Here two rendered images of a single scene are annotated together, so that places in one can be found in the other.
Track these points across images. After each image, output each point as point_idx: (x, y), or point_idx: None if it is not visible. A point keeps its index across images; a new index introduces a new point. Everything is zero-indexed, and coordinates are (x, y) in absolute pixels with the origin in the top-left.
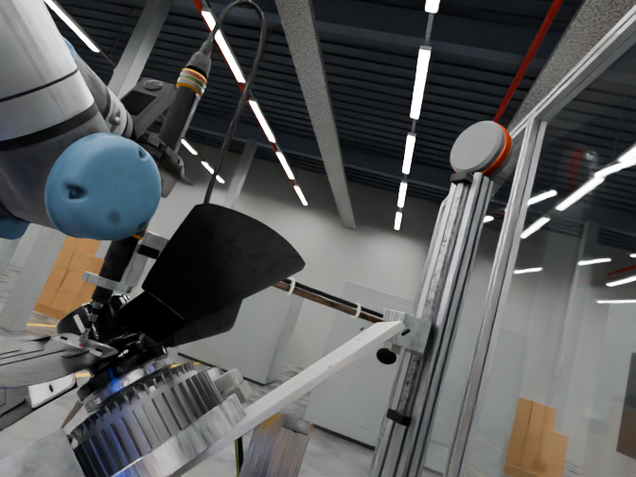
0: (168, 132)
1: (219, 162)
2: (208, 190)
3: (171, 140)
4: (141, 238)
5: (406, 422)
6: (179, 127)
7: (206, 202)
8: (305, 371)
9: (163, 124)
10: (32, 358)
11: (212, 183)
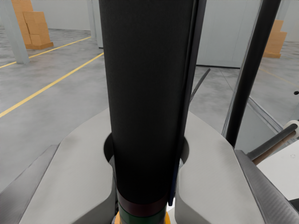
0: (159, 58)
1: (264, 41)
2: (240, 111)
3: (175, 81)
4: None
5: None
6: (189, 1)
7: (237, 130)
8: (286, 170)
9: (109, 14)
10: None
11: (248, 94)
